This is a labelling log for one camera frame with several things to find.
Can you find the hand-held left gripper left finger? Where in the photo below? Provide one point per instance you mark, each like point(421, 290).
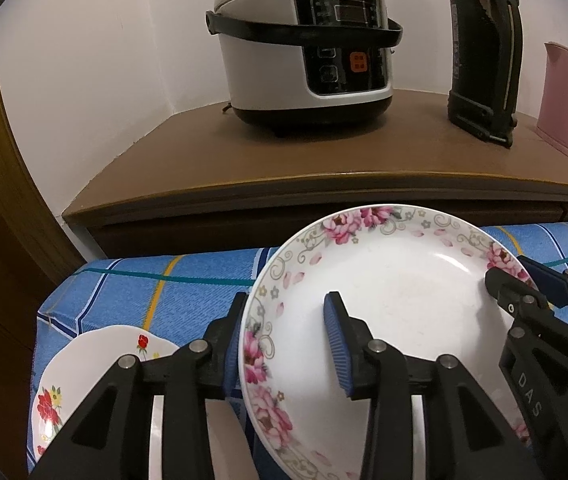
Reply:
point(234, 360)

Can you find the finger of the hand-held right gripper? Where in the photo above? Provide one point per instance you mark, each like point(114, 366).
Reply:
point(551, 285)
point(514, 300)

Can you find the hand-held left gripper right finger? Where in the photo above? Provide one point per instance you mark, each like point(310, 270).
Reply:
point(336, 345)

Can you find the pink floral white plate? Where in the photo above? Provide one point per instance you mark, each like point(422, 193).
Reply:
point(414, 285)

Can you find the red floral white plate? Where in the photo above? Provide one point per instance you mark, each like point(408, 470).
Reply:
point(94, 360)

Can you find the blue plaid cloth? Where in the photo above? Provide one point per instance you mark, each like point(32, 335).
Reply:
point(164, 285)

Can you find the pink electric kettle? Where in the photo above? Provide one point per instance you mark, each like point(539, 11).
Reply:
point(564, 100)

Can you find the brown wooden cabinet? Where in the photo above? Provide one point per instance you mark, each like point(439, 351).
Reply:
point(314, 160)

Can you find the black thermos flask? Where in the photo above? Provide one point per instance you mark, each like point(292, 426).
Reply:
point(469, 60)

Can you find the white electric rice cooker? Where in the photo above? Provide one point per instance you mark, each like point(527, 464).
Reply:
point(264, 60)

